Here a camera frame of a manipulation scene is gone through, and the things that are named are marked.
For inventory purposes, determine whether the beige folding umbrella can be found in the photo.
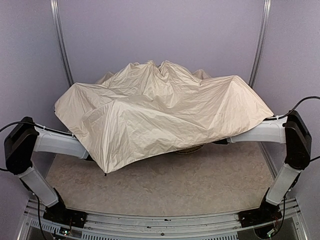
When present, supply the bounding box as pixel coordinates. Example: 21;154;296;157
54;61;274;174

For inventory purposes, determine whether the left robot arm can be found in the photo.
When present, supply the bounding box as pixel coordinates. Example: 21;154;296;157
0;116;89;208

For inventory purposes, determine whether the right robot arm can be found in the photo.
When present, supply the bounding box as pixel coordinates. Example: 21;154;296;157
226;110;312;206

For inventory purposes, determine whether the woven bamboo tray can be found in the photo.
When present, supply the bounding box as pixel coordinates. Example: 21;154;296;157
175;145;203;155

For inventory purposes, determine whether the aluminium front rail frame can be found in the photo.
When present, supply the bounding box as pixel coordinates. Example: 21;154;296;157
18;197;308;240

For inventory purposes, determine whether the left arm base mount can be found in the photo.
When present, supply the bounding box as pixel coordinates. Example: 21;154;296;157
43;203;87;229

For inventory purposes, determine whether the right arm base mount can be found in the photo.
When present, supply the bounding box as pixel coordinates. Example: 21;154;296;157
238;202;282;228

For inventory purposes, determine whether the left aluminium corner post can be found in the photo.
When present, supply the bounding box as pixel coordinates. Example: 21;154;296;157
50;0;75;87

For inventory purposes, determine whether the aluminium corner post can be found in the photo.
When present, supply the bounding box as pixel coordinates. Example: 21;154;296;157
50;0;75;87
248;0;272;89

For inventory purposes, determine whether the right aluminium corner post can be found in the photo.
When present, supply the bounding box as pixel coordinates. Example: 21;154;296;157
248;0;272;89

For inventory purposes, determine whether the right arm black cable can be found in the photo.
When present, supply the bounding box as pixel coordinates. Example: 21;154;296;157
284;95;320;116

